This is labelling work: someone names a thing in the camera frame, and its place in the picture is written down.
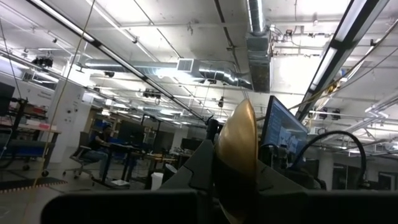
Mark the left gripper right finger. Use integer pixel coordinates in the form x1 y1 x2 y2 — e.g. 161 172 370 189
256 160 398 224

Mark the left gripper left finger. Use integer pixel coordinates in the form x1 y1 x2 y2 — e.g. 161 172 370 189
40 139 216 224

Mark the wooden spoon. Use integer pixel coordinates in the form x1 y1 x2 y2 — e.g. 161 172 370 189
213 98 259 224

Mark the white waste bin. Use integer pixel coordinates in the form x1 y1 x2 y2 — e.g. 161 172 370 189
150 172 165 191

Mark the black desk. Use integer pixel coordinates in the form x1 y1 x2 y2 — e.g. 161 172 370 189
93 141 147 190

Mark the person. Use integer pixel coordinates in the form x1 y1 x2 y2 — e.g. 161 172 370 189
81 123 114 181

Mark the office chair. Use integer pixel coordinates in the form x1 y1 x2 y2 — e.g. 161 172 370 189
63 131 96 180

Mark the black computer monitor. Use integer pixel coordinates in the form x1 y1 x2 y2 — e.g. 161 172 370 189
117 120 146 146
0 82 16 118

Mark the monitor with blue screen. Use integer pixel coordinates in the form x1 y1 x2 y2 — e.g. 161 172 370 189
260 95 309 156

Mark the black floor mat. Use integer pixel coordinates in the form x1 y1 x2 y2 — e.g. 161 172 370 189
0 176 68 194

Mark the background table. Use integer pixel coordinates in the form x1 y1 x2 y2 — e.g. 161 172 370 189
0 119 62 177

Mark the black overhead light bar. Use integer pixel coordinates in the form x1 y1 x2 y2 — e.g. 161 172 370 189
295 0 391 122

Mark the black looped cable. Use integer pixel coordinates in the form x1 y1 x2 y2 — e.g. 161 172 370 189
290 129 368 189

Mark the hanging cable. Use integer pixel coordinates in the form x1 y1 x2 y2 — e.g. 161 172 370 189
26 0 96 200

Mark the silver duct with vent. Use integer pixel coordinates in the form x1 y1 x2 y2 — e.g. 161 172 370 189
82 58 254 91

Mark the silver ceiling duct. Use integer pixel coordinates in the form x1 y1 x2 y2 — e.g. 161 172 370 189
245 0 272 94

